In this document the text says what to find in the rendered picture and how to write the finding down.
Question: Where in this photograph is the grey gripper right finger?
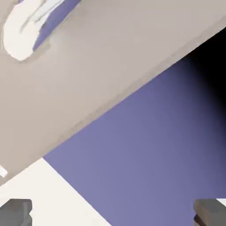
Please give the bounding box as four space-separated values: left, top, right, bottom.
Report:
193 198 226 226

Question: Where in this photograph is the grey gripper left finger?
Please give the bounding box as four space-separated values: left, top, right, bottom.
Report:
0 198 34 226

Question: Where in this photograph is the beige painted cabinet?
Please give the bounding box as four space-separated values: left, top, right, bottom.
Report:
0 0 226 188

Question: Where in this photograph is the beige cabinet door front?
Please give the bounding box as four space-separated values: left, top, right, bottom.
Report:
0 0 226 177

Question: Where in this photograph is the shiny silver curved handle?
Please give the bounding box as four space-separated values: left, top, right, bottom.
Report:
0 165 9 178
2 0 82 62

